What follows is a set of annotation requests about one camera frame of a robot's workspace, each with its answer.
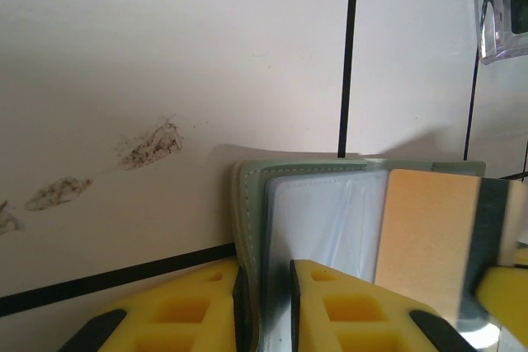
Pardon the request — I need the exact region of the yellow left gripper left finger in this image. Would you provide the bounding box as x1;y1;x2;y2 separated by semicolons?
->
60;270;242;352

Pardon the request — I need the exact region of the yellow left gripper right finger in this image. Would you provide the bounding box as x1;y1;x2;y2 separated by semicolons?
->
290;259;475;352

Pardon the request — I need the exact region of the gold card with black stripe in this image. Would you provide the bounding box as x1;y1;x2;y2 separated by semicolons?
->
373;168;525;332

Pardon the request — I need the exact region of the green leather card holder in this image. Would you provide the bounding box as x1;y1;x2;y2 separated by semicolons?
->
231;157;487;352

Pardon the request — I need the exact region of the clear acrylic card box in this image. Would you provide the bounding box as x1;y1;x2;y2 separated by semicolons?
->
471;0;528;65

